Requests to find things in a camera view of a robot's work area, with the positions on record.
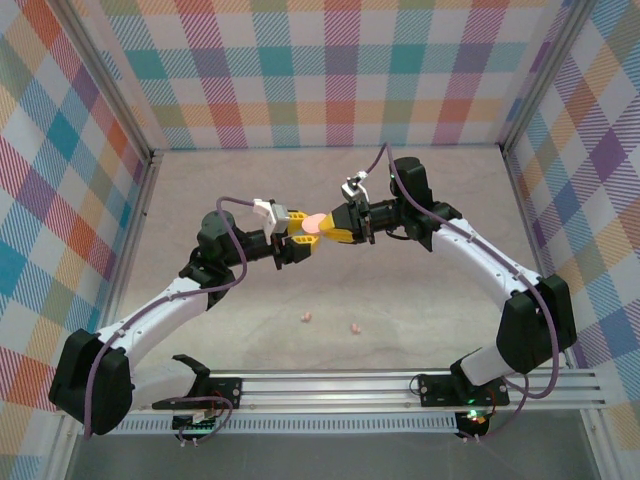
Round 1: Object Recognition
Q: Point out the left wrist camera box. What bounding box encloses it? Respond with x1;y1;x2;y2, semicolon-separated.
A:
253;198;291;239

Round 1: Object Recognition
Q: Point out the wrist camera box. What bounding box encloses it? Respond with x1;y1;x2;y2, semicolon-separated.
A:
253;198;291;239
340;170;369;201

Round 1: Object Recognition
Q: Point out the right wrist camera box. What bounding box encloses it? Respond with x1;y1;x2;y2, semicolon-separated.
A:
340;170;369;201

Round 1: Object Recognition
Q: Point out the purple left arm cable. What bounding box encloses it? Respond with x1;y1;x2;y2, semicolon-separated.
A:
83;196;259;446

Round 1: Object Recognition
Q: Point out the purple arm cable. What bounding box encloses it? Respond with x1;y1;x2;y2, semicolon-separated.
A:
360;142;561;444
83;196;259;446

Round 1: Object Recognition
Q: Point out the aluminium side rail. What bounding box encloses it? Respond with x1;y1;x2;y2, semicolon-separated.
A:
499;144;581;371
97;149;166;341

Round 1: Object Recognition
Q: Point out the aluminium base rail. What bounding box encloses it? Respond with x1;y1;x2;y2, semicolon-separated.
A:
54;367;609;416

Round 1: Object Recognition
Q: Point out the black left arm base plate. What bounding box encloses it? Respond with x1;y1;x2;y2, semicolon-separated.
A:
152;378;243;410

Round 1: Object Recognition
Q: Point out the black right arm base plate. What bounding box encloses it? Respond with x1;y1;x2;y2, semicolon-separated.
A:
418;374;510;407

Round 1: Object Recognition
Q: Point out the white slotted cable duct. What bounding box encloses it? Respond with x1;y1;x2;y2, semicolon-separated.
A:
79;418;459;434

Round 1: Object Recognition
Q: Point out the aluminium corner post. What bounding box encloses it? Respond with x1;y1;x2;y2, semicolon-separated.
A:
499;0;601;156
54;0;164;161

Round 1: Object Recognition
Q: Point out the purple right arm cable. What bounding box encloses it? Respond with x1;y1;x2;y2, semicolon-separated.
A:
360;142;561;444

